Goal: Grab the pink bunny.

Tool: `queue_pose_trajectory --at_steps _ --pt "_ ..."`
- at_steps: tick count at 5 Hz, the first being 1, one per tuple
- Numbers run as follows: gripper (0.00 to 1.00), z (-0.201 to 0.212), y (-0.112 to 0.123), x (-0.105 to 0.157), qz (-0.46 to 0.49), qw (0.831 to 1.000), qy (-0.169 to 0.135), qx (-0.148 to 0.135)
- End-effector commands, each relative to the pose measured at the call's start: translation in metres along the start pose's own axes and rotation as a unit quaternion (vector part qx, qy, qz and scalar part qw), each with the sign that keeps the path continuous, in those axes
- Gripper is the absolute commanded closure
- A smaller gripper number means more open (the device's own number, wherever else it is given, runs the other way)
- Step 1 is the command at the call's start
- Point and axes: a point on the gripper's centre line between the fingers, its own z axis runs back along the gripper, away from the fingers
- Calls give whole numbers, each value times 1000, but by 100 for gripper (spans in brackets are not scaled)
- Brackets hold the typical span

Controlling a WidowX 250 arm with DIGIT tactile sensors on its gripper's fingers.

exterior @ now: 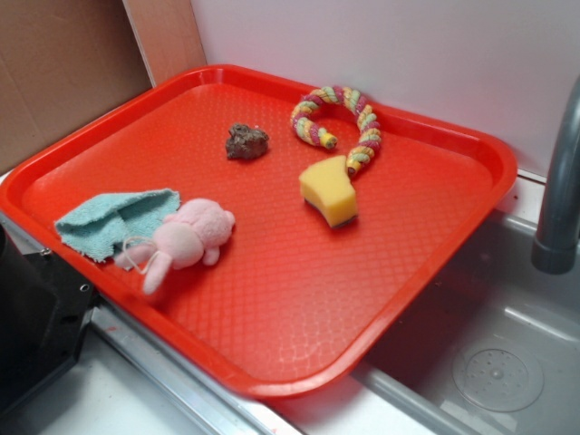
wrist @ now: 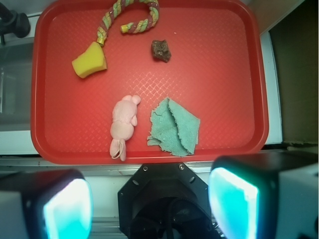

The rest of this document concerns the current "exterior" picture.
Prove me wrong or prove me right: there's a pink plush bunny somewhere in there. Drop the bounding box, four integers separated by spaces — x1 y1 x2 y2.
114 198 236 295

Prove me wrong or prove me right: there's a teal terry cloth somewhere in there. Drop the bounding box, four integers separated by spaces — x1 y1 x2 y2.
54 188 180 263

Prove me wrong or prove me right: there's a yellow sponge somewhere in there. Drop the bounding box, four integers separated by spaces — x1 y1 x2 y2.
298 156 358 227

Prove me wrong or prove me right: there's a brown cardboard panel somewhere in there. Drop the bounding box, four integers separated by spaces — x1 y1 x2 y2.
1 1 150 172

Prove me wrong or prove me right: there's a grey toy sink basin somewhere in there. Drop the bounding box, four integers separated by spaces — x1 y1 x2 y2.
275 212 579 434

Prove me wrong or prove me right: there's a brown lumpy toy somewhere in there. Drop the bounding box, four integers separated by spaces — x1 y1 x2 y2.
225 123 269 160

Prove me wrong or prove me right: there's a red plastic tray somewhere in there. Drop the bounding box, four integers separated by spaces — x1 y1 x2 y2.
1 65 517 399

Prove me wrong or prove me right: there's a grey faucet spout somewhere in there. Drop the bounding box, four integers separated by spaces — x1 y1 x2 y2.
531 82 579 275

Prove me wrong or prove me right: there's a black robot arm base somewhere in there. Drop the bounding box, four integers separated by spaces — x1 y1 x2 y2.
1 229 94 417

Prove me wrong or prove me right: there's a multicolour twisted rope toy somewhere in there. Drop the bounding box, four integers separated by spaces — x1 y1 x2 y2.
290 86 382 178

